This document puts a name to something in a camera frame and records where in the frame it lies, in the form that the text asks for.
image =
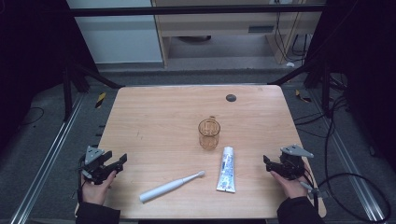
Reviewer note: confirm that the aluminium floor rail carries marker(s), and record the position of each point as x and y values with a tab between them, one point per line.
345	158
46	161

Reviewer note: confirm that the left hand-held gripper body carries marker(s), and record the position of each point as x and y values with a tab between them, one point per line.
93	161

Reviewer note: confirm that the black horizontal frame bar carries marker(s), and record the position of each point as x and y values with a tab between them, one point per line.
186	10

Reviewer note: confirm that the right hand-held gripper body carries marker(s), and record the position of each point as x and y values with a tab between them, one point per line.
292	166

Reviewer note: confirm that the white toothpaste tube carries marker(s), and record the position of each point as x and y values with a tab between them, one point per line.
226	171

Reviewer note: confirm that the black curtain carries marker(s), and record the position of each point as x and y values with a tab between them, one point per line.
31	62
364	62

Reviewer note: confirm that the person's left hand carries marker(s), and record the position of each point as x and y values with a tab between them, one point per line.
95	193

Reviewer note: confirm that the white electric toothbrush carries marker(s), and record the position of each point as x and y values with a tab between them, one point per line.
165	188

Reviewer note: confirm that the amber glass cup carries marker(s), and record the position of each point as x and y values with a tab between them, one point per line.
209	140

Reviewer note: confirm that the black metal stand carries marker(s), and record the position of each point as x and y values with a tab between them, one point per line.
67	93
325	90

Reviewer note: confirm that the small white object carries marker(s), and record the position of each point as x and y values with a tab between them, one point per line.
290	64

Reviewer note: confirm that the grey round table grommet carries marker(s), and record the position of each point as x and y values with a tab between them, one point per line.
231	98

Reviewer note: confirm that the light wooden desk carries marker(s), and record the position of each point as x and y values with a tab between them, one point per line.
218	23

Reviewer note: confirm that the grey tape piece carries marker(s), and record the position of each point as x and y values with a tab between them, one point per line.
320	194

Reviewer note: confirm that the person's right hand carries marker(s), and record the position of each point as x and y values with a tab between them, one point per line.
292	188

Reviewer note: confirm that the white cabinet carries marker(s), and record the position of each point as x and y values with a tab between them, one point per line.
118	40

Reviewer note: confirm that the yellow black striped tape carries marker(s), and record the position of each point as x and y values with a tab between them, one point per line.
100	99
302	96

